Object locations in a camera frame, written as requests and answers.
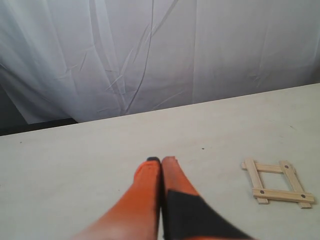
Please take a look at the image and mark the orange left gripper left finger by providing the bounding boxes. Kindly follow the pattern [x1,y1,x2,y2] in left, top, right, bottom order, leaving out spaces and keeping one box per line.
[73,157,162,240]

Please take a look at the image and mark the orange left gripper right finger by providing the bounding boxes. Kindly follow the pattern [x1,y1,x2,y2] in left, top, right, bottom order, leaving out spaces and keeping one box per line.
[161,156,252,240]

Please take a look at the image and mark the plain wood strip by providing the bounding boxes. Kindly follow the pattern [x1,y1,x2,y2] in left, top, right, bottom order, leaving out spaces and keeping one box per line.
[244,158,269,205]
[241,162,296,174]

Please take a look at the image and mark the wood strip with magnets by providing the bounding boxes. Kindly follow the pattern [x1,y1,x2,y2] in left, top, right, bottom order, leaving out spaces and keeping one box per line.
[252,188,315,204]
[271,160,312,209]

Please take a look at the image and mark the white backdrop cloth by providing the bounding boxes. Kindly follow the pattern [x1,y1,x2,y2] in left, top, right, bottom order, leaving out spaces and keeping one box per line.
[0,0,320,129]

